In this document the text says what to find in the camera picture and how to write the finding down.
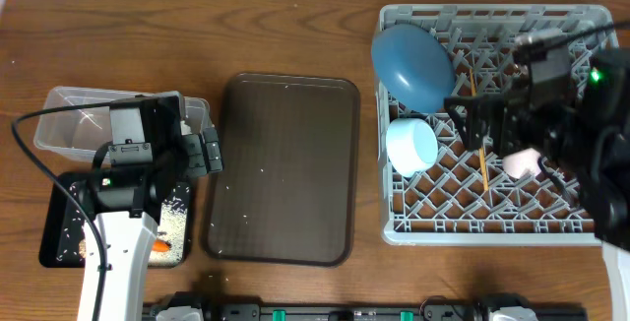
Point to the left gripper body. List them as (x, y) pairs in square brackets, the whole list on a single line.
[(198, 160)]

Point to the white rice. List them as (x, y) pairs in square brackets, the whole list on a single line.
[(172, 227)]

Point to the brown serving tray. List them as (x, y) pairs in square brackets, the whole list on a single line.
[(286, 194)]

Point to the wooden chopstick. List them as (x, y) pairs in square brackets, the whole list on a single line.
[(483, 169), (472, 82)]

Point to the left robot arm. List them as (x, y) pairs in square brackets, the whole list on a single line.
[(151, 151)]

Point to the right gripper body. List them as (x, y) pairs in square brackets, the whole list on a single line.
[(542, 132)]

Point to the orange carrot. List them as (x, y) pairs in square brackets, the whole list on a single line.
[(160, 246)]

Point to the brown food scrap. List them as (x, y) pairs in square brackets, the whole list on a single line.
[(82, 249)]

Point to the black waste tray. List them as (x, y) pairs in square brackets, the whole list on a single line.
[(59, 222)]

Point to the pink cup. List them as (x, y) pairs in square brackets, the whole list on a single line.
[(522, 163)]

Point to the grey dishwasher rack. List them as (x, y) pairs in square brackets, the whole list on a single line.
[(446, 204)]

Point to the dark blue plate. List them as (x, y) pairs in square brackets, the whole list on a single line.
[(414, 67)]

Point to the clear plastic bin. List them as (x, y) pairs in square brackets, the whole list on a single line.
[(76, 134)]

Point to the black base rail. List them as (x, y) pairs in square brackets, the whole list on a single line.
[(425, 312)]

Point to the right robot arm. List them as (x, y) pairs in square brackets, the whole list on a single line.
[(587, 137)]

